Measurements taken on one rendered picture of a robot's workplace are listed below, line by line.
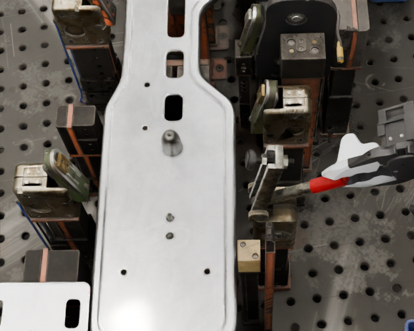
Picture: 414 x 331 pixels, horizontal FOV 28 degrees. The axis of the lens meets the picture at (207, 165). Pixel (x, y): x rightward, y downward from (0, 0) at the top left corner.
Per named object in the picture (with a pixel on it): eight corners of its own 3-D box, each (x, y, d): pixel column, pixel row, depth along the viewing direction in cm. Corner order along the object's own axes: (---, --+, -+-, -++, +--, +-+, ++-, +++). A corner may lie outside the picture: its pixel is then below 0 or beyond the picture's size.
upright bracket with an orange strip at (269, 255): (263, 320, 154) (265, 220, 109) (271, 320, 153) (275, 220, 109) (264, 335, 152) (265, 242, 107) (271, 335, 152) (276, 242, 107)
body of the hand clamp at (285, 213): (253, 261, 159) (252, 186, 127) (289, 261, 158) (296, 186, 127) (253, 291, 156) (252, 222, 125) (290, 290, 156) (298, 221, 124)
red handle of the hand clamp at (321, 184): (249, 187, 125) (342, 161, 117) (257, 192, 127) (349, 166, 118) (250, 213, 123) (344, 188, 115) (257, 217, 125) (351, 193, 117)
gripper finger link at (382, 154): (355, 165, 116) (416, 152, 112) (356, 176, 115) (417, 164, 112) (343, 152, 112) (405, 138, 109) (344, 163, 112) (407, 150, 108)
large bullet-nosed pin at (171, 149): (163, 143, 139) (160, 125, 133) (183, 143, 139) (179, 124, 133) (163, 160, 137) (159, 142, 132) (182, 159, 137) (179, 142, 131)
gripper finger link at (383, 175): (339, 159, 124) (395, 142, 118) (342, 196, 121) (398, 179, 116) (328, 152, 122) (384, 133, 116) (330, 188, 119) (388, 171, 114)
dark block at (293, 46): (276, 151, 169) (280, 32, 131) (310, 150, 168) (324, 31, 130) (276, 173, 166) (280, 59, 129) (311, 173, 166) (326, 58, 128)
